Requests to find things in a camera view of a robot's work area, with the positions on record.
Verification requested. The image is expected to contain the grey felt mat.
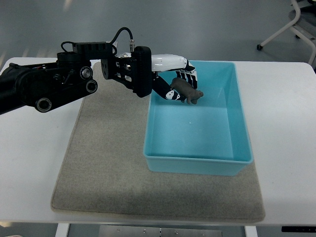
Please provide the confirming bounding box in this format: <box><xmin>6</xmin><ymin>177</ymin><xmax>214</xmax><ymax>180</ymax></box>
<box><xmin>51</xmin><ymin>64</ymin><xmax>265</xmax><ymax>223</ymax></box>

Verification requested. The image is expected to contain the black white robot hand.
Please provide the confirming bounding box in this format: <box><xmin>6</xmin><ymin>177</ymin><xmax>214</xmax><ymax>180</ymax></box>
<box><xmin>131</xmin><ymin>46</ymin><xmax>198</xmax><ymax>103</ymax></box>

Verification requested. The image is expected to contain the white office chair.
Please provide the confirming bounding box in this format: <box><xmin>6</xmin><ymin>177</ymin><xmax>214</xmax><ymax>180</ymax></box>
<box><xmin>256</xmin><ymin>0</ymin><xmax>316</xmax><ymax>71</ymax></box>

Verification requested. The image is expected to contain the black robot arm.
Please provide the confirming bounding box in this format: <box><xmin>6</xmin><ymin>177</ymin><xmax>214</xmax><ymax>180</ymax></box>
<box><xmin>0</xmin><ymin>27</ymin><xmax>134</xmax><ymax>114</ymax></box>

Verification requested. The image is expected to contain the blue plastic box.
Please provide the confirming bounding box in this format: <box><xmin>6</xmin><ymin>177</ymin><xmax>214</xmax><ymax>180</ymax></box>
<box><xmin>143</xmin><ymin>61</ymin><xmax>253</xmax><ymax>176</ymax></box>

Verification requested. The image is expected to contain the black table control panel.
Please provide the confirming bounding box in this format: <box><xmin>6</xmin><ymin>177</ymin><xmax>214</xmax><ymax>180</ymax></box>
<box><xmin>281</xmin><ymin>226</ymin><xmax>316</xmax><ymax>233</ymax></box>

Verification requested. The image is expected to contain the metal table crossbar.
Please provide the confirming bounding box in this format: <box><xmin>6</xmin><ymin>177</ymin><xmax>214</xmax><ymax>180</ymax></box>
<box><xmin>98</xmin><ymin>225</ymin><xmax>223</xmax><ymax>237</ymax></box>

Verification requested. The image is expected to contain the brown toy hippo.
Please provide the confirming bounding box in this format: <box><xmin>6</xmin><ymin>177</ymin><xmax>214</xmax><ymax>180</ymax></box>
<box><xmin>170</xmin><ymin>78</ymin><xmax>204</xmax><ymax>104</ymax></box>

